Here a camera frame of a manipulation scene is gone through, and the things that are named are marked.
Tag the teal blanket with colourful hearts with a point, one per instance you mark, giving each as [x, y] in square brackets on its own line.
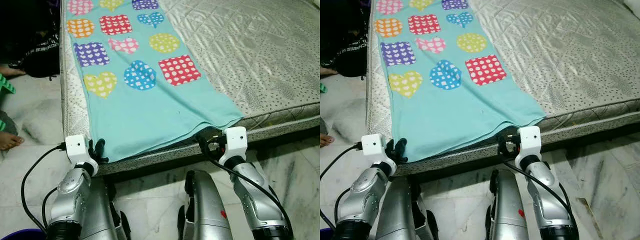
[145, 115]
[450, 115]

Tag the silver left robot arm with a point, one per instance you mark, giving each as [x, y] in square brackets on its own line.
[70, 200]
[362, 200]

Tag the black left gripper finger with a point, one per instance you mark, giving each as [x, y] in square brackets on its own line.
[401, 147]
[101, 147]

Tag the purple plastic bin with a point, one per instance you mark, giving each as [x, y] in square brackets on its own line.
[22, 235]
[325, 235]

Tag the grey quilted mattress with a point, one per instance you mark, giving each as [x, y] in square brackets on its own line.
[575, 60]
[260, 60]

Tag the white pillow with black lettering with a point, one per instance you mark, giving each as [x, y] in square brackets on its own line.
[632, 6]

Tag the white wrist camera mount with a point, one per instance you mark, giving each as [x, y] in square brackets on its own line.
[236, 141]
[530, 140]
[373, 146]
[77, 147]

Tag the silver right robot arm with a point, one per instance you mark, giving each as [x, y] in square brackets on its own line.
[255, 200]
[547, 200]

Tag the green plastic stool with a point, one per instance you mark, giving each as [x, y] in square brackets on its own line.
[6, 85]
[323, 88]

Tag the black bag with white lettering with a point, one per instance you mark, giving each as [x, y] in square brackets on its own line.
[347, 55]
[40, 55]

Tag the silver right robot leg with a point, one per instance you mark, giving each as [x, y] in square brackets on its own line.
[207, 210]
[507, 210]

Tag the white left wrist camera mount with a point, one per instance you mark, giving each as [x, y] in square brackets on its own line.
[373, 146]
[77, 147]

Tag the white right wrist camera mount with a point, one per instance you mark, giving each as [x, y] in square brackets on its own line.
[236, 141]
[530, 140]

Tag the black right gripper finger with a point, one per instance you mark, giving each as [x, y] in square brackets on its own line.
[501, 141]
[203, 140]

